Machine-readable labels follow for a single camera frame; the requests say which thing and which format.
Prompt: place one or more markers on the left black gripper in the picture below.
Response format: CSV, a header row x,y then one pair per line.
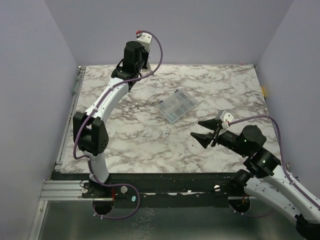
x,y
142,51

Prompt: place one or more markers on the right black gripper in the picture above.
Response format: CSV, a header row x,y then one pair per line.
x,y
215,135

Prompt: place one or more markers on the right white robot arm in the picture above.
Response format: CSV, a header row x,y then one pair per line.
x,y
265,177

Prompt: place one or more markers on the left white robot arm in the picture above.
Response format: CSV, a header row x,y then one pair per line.
x,y
89,128

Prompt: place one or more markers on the clear plastic screw box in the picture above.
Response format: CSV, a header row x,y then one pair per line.
x,y
177,105

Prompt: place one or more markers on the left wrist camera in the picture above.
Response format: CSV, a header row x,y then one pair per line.
x,y
145,39

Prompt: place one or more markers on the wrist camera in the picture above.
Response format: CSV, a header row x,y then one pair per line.
x,y
145,39
224,118

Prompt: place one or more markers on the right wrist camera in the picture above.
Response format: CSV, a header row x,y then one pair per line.
x,y
224,118

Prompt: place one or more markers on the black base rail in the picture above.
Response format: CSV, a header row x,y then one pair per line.
x,y
166,190

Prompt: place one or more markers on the aluminium extrusion rail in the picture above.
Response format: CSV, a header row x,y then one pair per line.
x,y
61,190

